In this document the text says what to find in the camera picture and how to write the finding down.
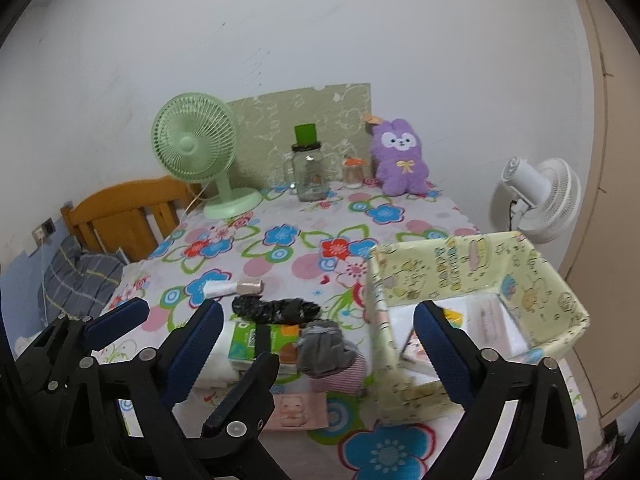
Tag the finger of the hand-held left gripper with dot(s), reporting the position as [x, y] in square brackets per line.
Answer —
[250, 392]
[120, 316]

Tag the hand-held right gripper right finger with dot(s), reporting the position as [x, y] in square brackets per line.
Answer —
[440, 352]

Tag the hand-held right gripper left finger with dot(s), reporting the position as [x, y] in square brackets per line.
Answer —
[197, 345]

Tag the cardboard tube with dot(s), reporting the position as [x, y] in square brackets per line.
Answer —
[235, 288]

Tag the yellow-green patterned storage box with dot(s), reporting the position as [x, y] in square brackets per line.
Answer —
[480, 265]

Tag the small yellow item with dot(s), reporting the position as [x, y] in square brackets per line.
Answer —
[454, 316]

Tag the pink cartoon pig packet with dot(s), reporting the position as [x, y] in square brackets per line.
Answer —
[295, 407]

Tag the green tissue packet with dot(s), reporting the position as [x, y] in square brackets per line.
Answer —
[245, 342]

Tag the grey plaid bedding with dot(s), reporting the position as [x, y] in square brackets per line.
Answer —
[75, 280]

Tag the white tissue packet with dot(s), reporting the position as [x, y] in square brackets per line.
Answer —
[492, 316]

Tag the grey rolled socks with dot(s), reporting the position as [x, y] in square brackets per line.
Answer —
[322, 350]

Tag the black crumpled cloth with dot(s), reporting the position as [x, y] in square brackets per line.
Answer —
[275, 310]

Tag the pink striped cloth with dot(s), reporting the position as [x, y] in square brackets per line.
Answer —
[345, 377]

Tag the wooden chair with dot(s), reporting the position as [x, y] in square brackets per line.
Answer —
[125, 215]

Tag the floral printed blanket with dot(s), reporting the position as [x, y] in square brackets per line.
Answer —
[300, 250]

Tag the white fan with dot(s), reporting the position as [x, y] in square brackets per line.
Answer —
[545, 200]

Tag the green desk fan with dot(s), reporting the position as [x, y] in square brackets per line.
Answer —
[195, 145]

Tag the beige door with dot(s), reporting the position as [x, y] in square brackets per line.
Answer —
[615, 260]

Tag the cotton swab jar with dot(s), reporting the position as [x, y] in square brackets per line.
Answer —
[352, 174]

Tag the purple bunny plush toy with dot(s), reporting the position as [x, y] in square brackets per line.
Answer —
[400, 157]

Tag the glass jar mug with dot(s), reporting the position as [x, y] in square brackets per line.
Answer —
[310, 175]

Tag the green patterned board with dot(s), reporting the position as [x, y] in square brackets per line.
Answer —
[270, 120]

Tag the wall socket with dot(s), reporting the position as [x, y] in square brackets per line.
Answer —
[44, 231]

